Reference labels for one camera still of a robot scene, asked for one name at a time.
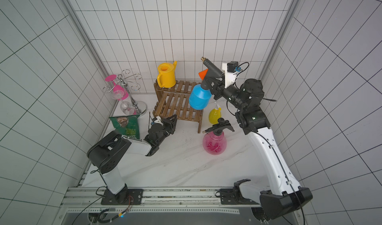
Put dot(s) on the brown wooden slatted shelf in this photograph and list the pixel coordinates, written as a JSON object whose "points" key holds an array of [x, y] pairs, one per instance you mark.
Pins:
{"points": [[175, 101]]}

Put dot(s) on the green chips bag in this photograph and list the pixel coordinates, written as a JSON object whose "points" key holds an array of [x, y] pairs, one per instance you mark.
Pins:
{"points": [[127, 125]]}

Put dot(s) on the yellow trigger spray bottle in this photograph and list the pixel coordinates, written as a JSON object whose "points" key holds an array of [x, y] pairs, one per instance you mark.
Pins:
{"points": [[215, 114]]}

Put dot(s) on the aluminium mounting rail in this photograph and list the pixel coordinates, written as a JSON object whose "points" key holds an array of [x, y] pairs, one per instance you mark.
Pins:
{"points": [[97, 206]]}

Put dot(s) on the chrome wine glass rack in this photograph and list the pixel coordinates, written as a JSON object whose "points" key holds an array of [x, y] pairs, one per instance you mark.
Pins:
{"points": [[129, 82]]}

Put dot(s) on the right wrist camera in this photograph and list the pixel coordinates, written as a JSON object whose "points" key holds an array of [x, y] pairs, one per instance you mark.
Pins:
{"points": [[231, 70]]}

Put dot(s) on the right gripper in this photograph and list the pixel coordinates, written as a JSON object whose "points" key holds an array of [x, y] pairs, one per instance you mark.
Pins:
{"points": [[216, 84]]}

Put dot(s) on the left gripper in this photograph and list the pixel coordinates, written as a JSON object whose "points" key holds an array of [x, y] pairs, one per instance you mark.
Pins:
{"points": [[173, 122]]}

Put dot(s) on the pink pump spray bottle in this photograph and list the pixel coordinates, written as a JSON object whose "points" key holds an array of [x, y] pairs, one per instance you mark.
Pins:
{"points": [[214, 141]]}

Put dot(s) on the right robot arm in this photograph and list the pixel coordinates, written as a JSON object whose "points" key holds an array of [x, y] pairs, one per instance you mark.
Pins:
{"points": [[285, 194]]}

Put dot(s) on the blue pump spray bottle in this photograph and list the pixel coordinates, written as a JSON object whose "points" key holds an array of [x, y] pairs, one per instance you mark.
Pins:
{"points": [[201, 95]]}

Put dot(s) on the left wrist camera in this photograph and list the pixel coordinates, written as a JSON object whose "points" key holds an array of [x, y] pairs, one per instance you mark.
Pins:
{"points": [[156, 120]]}

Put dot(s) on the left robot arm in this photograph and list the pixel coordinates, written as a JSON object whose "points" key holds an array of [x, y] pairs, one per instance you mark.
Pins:
{"points": [[106, 155]]}

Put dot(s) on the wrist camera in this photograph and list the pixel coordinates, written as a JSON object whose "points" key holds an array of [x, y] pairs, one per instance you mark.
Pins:
{"points": [[231, 70], [156, 120]]}

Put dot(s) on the yellow plastic watering can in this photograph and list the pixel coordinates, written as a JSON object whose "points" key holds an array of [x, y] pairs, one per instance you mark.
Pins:
{"points": [[166, 75]]}

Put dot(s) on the clear wine glass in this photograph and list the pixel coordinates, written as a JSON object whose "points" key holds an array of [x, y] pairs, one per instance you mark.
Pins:
{"points": [[127, 108]]}

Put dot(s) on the pink wine glass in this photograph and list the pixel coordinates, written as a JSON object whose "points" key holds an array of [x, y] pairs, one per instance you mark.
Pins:
{"points": [[117, 91]]}

